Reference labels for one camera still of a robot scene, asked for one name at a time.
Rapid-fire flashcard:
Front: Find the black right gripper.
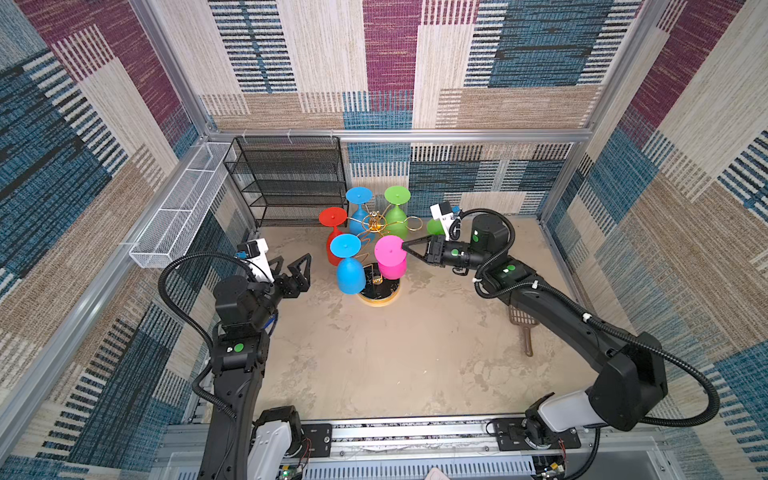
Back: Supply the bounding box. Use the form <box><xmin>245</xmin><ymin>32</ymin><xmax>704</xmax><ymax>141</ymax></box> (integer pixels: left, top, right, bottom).
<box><xmin>401</xmin><ymin>234</ymin><xmax>487</xmax><ymax>271</ymax></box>

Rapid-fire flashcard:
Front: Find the pink wine glass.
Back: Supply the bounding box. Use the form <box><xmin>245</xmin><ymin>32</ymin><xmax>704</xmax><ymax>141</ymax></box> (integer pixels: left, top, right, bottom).
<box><xmin>374</xmin><ymin>235</ymin><xmax>407</xmax><ymax>280</ymax></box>

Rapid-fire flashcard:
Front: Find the green wine glass front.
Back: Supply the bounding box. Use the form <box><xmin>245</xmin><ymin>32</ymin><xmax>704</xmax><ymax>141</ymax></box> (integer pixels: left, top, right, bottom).
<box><xmin>427</xmin><ymin>219</ymin><xmax>446</xmax><ymax>237</ymax></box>

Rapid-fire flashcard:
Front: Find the green wine glass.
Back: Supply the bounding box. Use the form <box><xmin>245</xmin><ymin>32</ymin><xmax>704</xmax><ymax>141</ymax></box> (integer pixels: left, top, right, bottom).
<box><xmin>384</xmin><ymin>186</ymin><xmax>411</xmax><ymax>240</ymax></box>
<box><xmin>427</xmin><ymin>219</ymin><xmax>446</xmax><ymax>237</ymax></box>

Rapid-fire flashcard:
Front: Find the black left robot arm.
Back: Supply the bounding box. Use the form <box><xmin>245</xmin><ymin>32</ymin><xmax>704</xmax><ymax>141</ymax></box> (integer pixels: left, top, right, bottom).
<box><xmin>158</xmin><ymin>252</ymin><xmax>312</xmax><ymax>479</ymax></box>

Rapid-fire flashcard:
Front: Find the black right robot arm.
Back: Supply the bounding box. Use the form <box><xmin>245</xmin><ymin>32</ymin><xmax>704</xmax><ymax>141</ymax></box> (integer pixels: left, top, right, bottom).
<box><xmin>402</xmin><ymin>202</ymin><xmax>721</xmax><ymax>449</ymax></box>

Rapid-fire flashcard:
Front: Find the green wine glass back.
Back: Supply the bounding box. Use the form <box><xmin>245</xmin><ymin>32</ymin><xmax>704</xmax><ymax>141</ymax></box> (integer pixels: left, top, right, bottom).
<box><xmin>384</xmin><ymin>186</ymin><xmax>411</xmax><ymax>240</ymax></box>

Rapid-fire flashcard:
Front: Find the blue wine glass back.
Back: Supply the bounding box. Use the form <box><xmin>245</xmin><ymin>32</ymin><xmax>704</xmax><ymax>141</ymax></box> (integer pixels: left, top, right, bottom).
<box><xmin>346</xmin><ymin>187</ymin><xmax>373</xmax><ymax>237</ymax></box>

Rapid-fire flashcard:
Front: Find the blue wine glass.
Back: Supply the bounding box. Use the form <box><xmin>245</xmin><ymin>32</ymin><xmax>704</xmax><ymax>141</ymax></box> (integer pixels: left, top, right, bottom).
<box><xmin>346</xmin><ymin>187</ymin><xmax>373</xmax><ymax>237</ymax></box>
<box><xmin>330</xmin><ymin>234</ymin><xmax>366</xmax><ymax>295</ymax></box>

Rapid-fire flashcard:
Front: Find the blue wine glass front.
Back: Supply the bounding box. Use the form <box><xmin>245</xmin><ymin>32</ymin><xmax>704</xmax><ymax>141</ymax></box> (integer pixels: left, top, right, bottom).
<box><xmin>330</xmin><ymin>234</ymin><xmax>366</xmax><ymax>295</ymax></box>

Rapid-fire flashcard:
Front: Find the red wine glass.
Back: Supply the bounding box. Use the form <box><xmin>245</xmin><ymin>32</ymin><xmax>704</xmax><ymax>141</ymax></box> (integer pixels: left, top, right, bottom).
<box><xmin>318</xmin><ymin>207</ymin><xmax>348</xmax><ymax>267</ymax></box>

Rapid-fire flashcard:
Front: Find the black mesh shelf rack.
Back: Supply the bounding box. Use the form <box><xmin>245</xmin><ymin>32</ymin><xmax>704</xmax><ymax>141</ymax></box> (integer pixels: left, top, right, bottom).
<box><xmin>223</xmin><ymin>136</ymin><xmax>348</xmax><ymax>227</ymax></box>

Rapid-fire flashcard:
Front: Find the blue object at left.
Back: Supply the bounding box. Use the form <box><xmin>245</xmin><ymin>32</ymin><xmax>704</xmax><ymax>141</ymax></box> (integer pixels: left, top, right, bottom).
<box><xmin>264</xmin><ymin>311</ymin><xmax>279</xmax><ymax>336</ymax></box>

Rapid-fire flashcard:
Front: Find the brown slotted scoop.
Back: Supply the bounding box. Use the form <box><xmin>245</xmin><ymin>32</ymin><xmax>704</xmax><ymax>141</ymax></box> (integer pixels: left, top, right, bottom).
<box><xmin>508</xmin><ymin>306</ymin><xmax>539</xmax><ymax>357</ymax></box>

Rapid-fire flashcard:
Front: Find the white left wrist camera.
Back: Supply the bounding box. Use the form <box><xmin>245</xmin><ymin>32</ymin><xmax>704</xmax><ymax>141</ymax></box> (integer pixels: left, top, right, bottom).
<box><xmin>236</xmin><ymin>238</ymin><xmax>274</xmax><ymax>283</ymax></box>

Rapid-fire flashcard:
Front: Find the white wire mesh basket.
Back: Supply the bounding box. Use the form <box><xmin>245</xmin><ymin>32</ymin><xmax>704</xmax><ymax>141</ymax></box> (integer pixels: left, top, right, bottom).
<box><xmin>130</xmin><ymin>142</ymin><xmax>229</xmax><ymax>269</ymax></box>

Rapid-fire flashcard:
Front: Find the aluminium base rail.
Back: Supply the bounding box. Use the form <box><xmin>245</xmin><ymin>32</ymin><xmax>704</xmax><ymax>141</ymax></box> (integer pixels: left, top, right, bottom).
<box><xmin>149</xmin><ymin>413</ymin><xmax>667</xmax><ymax>480</ymax></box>

